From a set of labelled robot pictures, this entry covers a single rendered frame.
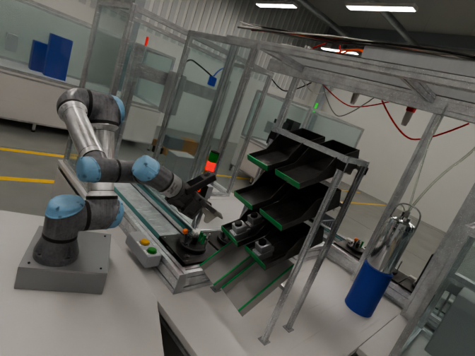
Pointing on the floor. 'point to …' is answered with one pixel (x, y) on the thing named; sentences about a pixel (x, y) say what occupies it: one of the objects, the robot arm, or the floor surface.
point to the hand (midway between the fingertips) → (216, 210)
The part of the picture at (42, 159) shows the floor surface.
